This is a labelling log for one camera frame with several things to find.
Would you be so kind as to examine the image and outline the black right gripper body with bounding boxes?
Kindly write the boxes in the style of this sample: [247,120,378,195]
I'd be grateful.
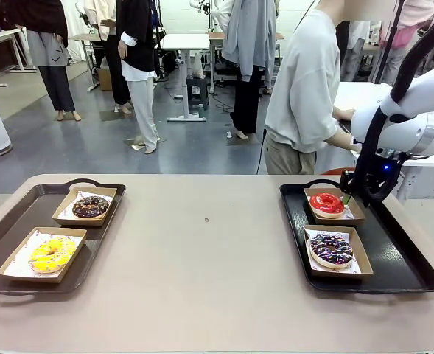
[371,157,401,193]

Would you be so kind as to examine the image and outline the red glazed donut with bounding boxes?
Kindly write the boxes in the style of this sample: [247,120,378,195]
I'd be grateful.
[309,192,346,219]

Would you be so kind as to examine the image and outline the white printed liner paper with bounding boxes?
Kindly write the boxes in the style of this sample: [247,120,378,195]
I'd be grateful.
[69,190,114,223]
[3,230,85,278]
[304,226,363,274]
[305,190,358,221]

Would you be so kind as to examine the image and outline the brown cardboard food box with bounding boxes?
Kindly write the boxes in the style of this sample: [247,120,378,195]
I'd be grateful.
[52,187,118,226]
[303,224,374,278]
[0,227,88,284]
[303,187,366,225]

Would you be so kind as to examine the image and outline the chocolate donut with purple sprinkles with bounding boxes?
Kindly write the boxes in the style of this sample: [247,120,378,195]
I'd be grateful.
[309,232,354,268]

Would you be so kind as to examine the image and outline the dark chocolate sprinkled donut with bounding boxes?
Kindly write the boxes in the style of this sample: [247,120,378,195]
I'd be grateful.
[71,196,110,221]

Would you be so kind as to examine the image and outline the yellow sprinkled donut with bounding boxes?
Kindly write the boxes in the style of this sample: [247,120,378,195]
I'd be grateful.
[28,237,77,274]

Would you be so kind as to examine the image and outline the person's left forearm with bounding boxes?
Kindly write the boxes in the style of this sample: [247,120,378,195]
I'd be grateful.
[332,105,356,121]

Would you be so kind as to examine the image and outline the person's right forearm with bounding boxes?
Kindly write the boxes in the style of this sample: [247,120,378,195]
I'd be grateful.
[325,127,361,153]

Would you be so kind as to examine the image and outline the red-orange stool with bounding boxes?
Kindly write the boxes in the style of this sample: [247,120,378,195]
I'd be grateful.
[319,166,356,176]

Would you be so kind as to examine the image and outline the person in beige sweater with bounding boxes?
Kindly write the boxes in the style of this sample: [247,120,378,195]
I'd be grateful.
[264,0,361,175]

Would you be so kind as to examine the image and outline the black stand pole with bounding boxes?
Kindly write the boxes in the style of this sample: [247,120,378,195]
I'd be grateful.
[373,0,405,85]

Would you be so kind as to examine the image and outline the person in pink top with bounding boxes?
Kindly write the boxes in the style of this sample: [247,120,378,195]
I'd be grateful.
[380,0,434,86]

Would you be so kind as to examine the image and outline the mannequin in grey cardigan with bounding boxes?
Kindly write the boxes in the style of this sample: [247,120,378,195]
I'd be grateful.
[222,0,277,140]

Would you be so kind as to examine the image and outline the black plastic stool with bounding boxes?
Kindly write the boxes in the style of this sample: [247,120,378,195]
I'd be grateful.
[186,75,210,111]

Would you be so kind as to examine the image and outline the white height-adjustable desk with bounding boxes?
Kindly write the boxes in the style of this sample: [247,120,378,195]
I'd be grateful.
[160,32,211,122]

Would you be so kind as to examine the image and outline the mannequin in black jacket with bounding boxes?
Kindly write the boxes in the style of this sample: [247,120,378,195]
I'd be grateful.
[116,0,161,155]

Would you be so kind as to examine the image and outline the brown cardboard carton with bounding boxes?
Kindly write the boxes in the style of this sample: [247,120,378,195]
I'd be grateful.
[97,67,113,91]

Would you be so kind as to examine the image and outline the mannequin in cream jacket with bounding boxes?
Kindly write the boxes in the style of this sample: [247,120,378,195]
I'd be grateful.
[83,0,133,115]

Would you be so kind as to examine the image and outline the beige-topped desk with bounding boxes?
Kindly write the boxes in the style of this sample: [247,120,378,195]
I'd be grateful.
[69,32,103,92]

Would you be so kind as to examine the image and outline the mannequin in black cape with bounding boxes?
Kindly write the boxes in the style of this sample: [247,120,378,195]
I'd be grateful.
[0,0,83,122]

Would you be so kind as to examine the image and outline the thick black cable hose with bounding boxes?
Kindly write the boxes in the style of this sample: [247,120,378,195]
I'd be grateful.
[354,0,434,208]

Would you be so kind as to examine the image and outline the black tray with handles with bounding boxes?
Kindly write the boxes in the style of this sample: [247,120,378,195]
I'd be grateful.
[279,179,434,296]

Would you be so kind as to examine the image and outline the gold mannequin base plate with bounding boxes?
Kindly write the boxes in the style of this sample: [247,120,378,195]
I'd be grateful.
[127,135,167,152]

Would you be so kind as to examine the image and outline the brown tray with handles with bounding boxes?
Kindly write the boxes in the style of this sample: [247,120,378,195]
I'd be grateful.
[0,178,126,305]

